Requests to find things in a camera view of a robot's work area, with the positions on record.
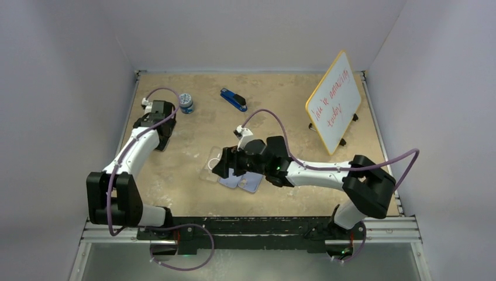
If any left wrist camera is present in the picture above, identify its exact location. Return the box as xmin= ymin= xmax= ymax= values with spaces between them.
xmin=141 ymin=98 xmax=153 ymax=110

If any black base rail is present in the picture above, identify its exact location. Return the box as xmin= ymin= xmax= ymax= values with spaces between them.
xmin=135 ymin=215 xmax=367 ymax=257

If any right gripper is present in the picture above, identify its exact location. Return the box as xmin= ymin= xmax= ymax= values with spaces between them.
xmin=213 ymin=146 xmax=268 ymax=179

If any yellow framed whiteboard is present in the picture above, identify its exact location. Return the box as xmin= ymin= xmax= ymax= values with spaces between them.
xmin=305 ymin=50 xmax=362 ymax=155

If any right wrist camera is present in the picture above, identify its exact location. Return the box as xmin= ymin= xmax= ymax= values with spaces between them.
xmin=233 ymin=125 xmax=254 ymax=150

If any blue white jar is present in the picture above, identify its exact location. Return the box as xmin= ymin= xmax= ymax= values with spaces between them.
xmin=180 ymin=93 xmax=194 ymax=114

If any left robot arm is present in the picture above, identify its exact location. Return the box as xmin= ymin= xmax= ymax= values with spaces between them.
xmin=86 ymin=100 xmax=177 ymax=239

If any lilac phone case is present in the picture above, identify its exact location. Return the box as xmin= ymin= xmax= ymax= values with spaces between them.
xmin=218 ymin=169 xmax=243 ymax=189
xmin=237 ymin=172 xmax=263 ymax=193

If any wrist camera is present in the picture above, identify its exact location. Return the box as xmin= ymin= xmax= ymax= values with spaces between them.
xmin=233 ymin=125 xmax=254 ymax=150
xmin=141 ymin=98 xmax=153 ymax=110

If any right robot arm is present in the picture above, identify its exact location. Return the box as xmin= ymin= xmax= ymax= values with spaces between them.
xmin=212 ymin=136 xmax=396 ymax=238

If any blue stapler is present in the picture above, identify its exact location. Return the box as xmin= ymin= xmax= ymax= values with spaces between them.
xmin=220 ymin=88 xmax=247 ymax=112

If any clear magsafe phone case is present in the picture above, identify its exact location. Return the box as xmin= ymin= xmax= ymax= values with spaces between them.
xmin=199 ymin=146 xmax=222 ymax=184

